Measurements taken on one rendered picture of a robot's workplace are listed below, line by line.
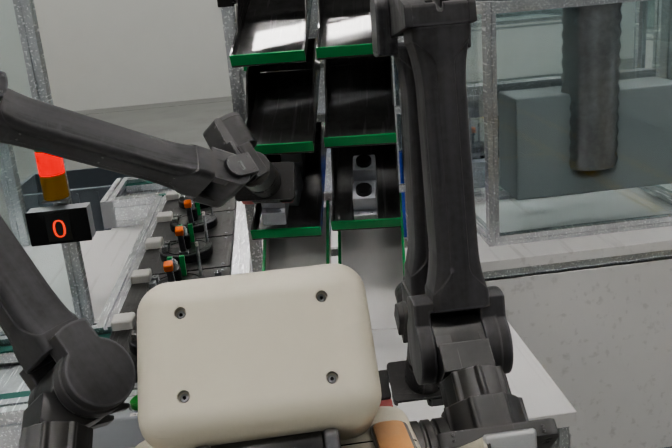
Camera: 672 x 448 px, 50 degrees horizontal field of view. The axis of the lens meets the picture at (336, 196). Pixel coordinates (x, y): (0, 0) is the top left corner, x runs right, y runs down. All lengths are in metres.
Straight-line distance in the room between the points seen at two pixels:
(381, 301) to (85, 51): 10.93
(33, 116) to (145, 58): 11.04
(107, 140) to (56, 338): 0.31
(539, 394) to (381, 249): 0.41
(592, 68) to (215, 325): 1.65
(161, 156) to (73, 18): 11.15
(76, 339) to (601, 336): 1.74
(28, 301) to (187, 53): 11.15
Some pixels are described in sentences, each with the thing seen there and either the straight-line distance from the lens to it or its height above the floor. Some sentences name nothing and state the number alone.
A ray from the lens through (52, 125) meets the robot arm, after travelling 0.98.
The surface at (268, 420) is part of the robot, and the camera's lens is 0.63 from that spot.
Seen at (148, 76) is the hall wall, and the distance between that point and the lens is 12.03.
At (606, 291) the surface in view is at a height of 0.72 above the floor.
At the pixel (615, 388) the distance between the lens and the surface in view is 2.40.
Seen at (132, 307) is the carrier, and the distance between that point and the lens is 1.71.
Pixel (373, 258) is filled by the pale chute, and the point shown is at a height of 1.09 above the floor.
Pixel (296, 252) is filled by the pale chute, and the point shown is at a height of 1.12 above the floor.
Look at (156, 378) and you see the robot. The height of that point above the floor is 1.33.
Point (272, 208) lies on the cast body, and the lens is 1.32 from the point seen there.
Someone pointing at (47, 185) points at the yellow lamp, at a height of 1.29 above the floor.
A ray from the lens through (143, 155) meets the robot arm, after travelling 1.02.
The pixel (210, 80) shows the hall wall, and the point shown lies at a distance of 11.94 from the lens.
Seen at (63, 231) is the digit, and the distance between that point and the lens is 1.57.
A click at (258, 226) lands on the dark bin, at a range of 1.38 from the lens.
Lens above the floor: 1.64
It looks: 16 degrees down
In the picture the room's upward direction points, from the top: 5 degrees counter-clockwise
